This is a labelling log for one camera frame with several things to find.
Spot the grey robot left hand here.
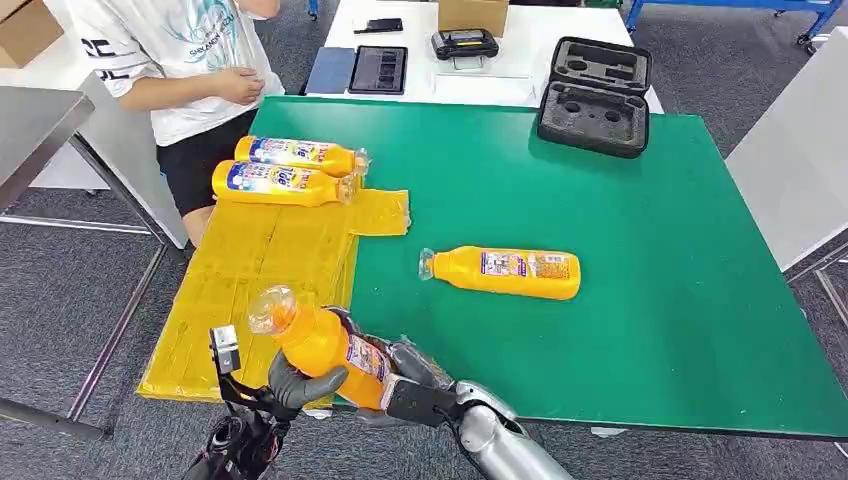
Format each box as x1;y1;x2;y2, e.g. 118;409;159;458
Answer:
266;349;350;415

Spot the person's right hand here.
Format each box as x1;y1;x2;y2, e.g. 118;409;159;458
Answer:
211;66;266;106

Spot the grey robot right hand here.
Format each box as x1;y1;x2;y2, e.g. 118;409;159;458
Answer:
326;304;458;392

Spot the orange drink bottle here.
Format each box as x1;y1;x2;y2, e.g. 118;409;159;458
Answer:
247;285;425;412
417;245;583;302
233;135;370;179
211;159;357;209

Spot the person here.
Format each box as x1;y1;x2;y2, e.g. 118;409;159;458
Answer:
64;0;286;250

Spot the blue notebook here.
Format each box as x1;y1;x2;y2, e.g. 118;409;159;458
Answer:
304;46;357;96

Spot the white side table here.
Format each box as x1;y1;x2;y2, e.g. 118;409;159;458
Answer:
0;0;190;250

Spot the black tablet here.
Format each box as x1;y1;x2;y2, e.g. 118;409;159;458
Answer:
348;44;409;96

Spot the yellow sheet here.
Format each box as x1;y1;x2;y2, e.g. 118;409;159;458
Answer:
135;173;413;404

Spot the black smartphone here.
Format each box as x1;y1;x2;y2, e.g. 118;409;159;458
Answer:
352;17;404;35

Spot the grey metal table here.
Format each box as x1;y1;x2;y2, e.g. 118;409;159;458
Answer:
0;86;170;442

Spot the large cardboard box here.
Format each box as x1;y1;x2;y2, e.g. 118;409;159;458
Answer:
0;0;66;70

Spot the black handheld device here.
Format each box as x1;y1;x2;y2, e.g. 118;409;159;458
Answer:
430;28;501;62

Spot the small cardboard box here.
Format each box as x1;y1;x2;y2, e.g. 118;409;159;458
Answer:
437;0;510;39

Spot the green table mat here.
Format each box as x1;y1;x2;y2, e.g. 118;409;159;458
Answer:
248;95;848;442

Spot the black foam-lined case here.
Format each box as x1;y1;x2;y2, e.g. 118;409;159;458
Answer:
536;36;655;160

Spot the pale grey table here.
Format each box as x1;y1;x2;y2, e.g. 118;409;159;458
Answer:
723;26;848;326

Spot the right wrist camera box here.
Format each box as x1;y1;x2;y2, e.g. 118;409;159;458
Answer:
380;374;460;429

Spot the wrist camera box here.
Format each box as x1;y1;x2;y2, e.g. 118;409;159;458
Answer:
209;324;242;374
380;374;460;429

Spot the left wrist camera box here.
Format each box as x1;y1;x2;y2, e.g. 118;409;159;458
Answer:
209;324;242;374

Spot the blue cart frame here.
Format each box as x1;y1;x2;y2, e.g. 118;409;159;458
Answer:
624;0;848;56

